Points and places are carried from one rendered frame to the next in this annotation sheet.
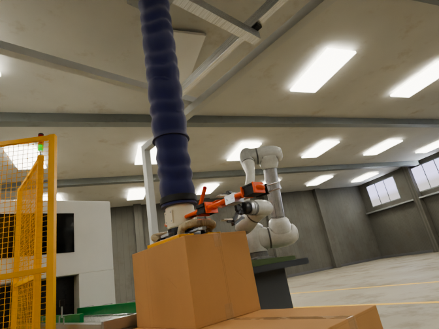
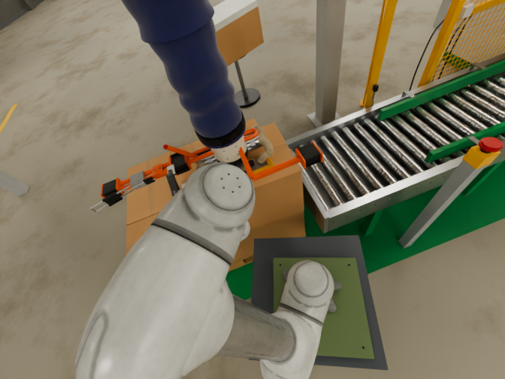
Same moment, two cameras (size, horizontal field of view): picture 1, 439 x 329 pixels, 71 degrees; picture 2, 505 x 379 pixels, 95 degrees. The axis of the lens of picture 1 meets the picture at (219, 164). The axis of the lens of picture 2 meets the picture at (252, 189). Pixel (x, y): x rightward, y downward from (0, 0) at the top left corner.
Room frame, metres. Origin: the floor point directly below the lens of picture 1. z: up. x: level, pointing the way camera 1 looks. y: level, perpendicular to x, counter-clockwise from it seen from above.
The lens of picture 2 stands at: (2.42, -0.34, 1.84)
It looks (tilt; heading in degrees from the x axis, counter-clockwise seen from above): 54 degrees down; 132
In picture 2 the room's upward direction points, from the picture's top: 21 degrees counter-clockwise
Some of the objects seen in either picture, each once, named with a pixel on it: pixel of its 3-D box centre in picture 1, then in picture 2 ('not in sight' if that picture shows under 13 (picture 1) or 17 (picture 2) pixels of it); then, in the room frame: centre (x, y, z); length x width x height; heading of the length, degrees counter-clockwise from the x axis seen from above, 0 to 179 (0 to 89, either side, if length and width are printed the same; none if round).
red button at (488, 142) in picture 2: not in sight; (488, 146); (2.83, 0.57, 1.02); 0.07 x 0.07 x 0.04
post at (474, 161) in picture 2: not in sight; (433, 210); (2.83, 0.57, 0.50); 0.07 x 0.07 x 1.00; 44
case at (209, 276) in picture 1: (190, 279); (243, 184); (1.81, 0.27, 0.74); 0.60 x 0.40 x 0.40; 42
